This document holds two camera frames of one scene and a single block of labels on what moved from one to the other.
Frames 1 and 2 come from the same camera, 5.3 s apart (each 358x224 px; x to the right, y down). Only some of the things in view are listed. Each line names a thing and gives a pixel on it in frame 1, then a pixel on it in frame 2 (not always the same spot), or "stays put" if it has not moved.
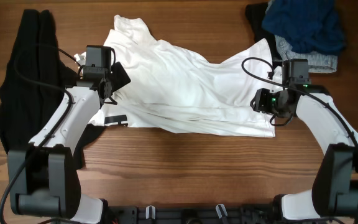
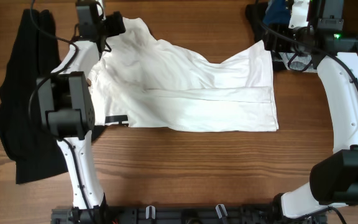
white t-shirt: [170, 88] stays put
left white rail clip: [153, 212] stays put
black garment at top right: [255, 12] stays put
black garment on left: [25, 105] stays put
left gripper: [119, 75] -> [117, 23]
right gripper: [261, 102] -> [278, 42]
